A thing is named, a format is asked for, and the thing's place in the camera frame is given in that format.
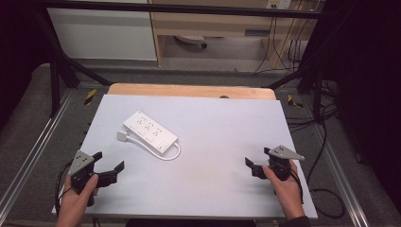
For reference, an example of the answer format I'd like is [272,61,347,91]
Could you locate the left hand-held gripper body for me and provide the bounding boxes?
[67,150,96,194]

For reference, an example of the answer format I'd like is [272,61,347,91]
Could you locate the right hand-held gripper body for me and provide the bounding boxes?
[267,145,305,183]

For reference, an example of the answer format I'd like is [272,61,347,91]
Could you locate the person's right hand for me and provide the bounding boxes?
[262,159,305,220]

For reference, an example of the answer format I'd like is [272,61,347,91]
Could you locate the person's left hand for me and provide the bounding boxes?
[58,174,99,218]

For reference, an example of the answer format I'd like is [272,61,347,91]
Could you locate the white power plug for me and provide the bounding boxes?
[116,130,131,143]

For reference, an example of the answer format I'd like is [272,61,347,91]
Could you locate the yellow black tape marker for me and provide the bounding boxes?
[83,88,97,106]
[287,94,305,109]

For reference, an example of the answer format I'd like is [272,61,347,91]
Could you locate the white power strip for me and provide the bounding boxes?
[122,110,180,155]

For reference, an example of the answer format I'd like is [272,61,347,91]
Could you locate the person's dark right sleeve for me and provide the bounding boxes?
[278,215,312,227]

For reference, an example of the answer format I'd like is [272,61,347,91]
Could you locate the person's dark clothing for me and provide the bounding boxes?
[125,218,257,227]

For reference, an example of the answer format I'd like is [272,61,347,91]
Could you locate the wooden board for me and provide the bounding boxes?
[107,82,277,101]

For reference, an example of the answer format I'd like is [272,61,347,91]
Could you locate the black curtain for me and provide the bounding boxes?
[315,0,401,216]
[0,0,53,131]

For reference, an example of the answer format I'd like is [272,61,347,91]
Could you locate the white cabinet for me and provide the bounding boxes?
[46,0,158,61]

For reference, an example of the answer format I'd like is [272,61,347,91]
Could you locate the grey floor power strip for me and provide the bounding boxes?
[174,34,208,49]

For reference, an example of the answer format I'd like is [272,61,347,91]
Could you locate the light wooden desk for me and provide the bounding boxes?
[147,0,318,69]

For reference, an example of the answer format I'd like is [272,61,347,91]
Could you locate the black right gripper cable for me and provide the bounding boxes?
[288,168,305,204]

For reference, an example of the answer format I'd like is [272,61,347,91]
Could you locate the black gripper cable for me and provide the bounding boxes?
[54,160,74,217]
[288,168,305,204]

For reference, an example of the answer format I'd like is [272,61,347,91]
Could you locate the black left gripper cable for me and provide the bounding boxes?
[54,160,74,217]

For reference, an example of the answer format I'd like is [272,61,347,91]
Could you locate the black floor cable loop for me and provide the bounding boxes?
[285,79,346,219]

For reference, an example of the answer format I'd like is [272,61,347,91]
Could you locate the aluminium floor rail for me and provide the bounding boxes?
[309,124,371,227]
[0,89,76,210]

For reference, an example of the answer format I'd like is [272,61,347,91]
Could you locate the white power strip cable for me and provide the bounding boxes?
[125,134,182,162]

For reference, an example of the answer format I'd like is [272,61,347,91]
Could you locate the black metal frame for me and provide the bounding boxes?
[29,0,335,118]

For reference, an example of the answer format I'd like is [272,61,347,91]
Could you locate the black hanging cables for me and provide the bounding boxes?
[253,9,316,76]

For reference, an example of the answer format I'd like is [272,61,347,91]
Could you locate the white wall outlet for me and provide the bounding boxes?
[265,0,293,10]

